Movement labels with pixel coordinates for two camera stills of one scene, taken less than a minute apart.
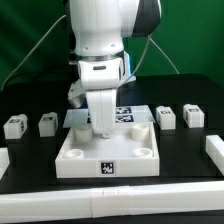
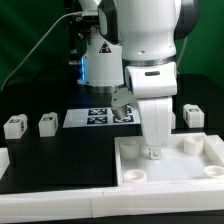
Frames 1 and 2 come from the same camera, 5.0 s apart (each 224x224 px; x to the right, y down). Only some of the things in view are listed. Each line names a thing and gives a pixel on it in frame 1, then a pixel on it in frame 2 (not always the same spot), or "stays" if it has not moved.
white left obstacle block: x=4 y=161 stays
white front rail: x=112 y=202 stays
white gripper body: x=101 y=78 -> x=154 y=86
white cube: x=16 y=126 stays
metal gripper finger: x=106 y=134 -> x=154 y=152
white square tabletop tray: x=131 y=151 -> x=193 y=157
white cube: x=193 y=116 stays
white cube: x=48 y=125 stays
